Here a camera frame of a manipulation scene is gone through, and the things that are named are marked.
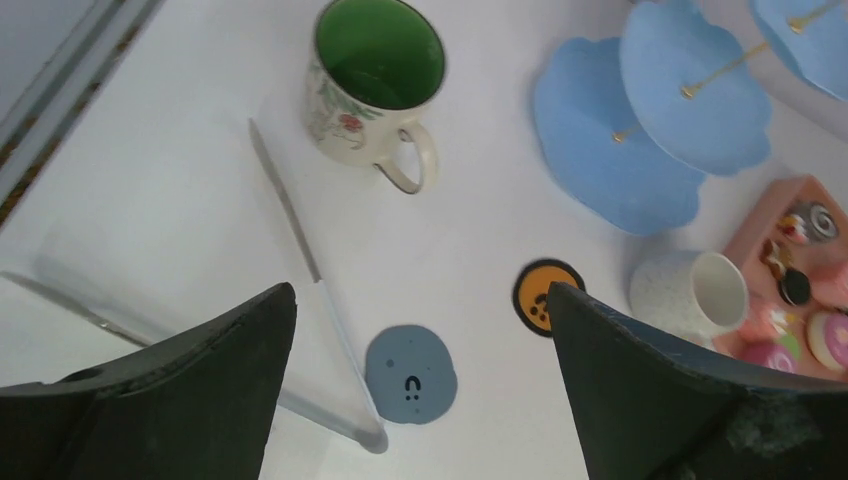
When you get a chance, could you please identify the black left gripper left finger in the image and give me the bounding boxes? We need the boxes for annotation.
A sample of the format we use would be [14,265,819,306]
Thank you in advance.
[1,283,297,479]

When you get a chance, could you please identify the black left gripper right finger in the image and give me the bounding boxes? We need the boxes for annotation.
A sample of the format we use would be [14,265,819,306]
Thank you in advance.
[547,283,847,479]

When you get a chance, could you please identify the magenta swirl roll cake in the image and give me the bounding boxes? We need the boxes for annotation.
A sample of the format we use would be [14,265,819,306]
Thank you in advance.
[738,341,797,374]

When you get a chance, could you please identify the metal tongs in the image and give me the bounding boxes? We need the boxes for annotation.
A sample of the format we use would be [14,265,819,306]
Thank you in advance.
[1,120,389,454]

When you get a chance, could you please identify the green macaron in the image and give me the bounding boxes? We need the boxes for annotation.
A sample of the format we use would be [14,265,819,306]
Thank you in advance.
[776,333,801,360]

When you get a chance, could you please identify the white speckled mug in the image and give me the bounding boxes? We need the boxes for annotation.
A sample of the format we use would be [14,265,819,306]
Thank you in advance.
[628,250,749,343]

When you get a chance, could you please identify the orange black-rimmed coaster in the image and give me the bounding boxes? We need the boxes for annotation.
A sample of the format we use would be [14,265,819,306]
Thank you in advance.
[511,258,586,338]

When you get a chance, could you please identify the black sandwich cookie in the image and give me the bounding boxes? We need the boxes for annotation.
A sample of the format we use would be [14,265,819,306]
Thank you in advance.
[777,268,812,306]

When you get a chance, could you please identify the pink frosted donut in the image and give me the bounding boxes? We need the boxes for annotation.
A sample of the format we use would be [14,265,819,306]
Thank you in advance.
[806,311,847,372]

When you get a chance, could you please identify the star-shaped brown cookie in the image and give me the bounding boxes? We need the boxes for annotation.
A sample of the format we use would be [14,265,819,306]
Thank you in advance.
[759,239,792,280]

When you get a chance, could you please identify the blue-grey round coaster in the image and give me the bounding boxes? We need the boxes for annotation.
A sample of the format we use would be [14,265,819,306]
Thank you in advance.
[365,324,458,425]

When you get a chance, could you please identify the pink rectangular tray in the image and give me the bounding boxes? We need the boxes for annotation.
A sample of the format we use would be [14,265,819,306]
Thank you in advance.
[714,175,847,382]

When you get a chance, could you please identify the light pink swirl roll cake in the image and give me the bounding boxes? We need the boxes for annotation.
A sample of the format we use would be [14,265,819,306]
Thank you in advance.
[809,260,847,309]

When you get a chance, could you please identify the dark chocolate swirl roll cake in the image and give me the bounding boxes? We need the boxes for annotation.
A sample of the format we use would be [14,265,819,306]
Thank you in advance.
[776,201,840,245]

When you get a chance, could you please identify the blue three-tier cake stand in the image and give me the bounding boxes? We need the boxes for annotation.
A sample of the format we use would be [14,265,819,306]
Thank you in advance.
[531,1,847,236]

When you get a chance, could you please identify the green-lined floral cream mug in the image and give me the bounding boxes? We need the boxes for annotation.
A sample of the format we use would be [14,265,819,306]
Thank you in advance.
[303,0,447,195]

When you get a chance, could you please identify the aluminium frame post left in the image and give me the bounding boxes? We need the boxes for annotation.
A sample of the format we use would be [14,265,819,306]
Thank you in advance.
[1,1,160,220]

